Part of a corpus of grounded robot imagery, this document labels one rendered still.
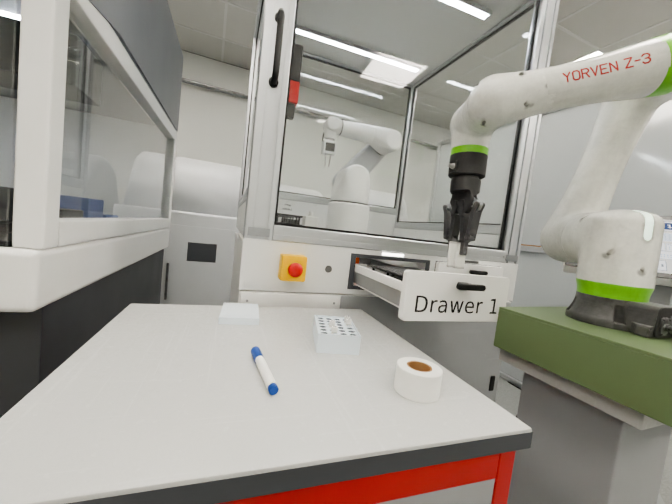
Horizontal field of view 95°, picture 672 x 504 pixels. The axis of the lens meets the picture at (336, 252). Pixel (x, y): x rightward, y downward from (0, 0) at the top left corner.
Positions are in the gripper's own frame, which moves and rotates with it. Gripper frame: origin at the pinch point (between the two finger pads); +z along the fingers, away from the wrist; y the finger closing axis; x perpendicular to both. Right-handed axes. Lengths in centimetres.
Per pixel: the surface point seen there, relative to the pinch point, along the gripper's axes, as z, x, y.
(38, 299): 14, -87, 2
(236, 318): 19, -54, -4
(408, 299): 10.3, -20.3, 10.4
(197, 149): -88, -99, -338
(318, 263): 6.9, -31.5, -21.6
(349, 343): 18.7, -34.2, 13.1
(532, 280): 14, 154, -96
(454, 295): 9.0, -8.3, 10.5
